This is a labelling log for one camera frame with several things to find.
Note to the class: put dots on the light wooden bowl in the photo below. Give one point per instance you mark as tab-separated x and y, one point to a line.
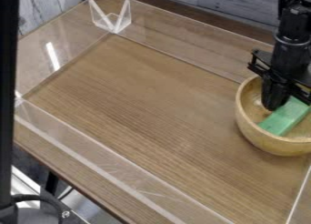
296	144

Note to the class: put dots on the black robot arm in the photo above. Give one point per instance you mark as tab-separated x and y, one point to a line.
294	15

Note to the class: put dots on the black table leg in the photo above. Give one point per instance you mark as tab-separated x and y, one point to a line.
53	183

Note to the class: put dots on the green rectangular block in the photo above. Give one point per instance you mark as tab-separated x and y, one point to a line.
286	117

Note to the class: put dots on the black vertical pole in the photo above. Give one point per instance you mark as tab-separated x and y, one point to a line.
9	57

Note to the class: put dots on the clear acrylic tray wall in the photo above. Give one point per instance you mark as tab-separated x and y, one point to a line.
128	92

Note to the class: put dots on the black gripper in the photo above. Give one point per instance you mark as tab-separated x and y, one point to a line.
285	71

